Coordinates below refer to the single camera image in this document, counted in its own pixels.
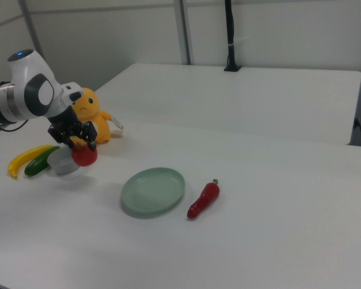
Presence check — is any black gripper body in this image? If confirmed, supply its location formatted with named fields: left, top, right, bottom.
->
left=47, top=105, right=88, bottom=142

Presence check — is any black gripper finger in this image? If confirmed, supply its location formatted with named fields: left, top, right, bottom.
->
left=55, top=132, right=76, bottom=151
left=83, top=120, right=99, bottom=151

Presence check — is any red apple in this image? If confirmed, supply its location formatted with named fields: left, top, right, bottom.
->
left=70, top=143, right=99, bottom=168

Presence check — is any orange plush dinosaur toy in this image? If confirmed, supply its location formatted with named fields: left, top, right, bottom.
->
left=70, top=87, right=125, bottom=146

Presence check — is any small grey bowl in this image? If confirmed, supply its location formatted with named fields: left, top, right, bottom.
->
left=46, top=147, right=82, bottom=177

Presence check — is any green cucumber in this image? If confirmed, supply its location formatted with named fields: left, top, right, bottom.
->
left=23, top=146, right=61, bottom=177

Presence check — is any yellow banana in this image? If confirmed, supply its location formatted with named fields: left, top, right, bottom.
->
left=7, top=144, right=55, bottom=180

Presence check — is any pale green plate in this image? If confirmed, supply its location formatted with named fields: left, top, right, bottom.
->
left=120, top=167, right=187, bottom=216

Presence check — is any red chili pepper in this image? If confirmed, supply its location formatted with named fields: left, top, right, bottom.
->
left=186, top=178, right=221, bottom=220

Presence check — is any black camera pole with base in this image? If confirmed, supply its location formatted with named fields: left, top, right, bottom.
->
left=223, top=0, right=243, bottom=73

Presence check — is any black wall cable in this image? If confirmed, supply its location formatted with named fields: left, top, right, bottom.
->
left=353, top=116, right=361, bottom=148

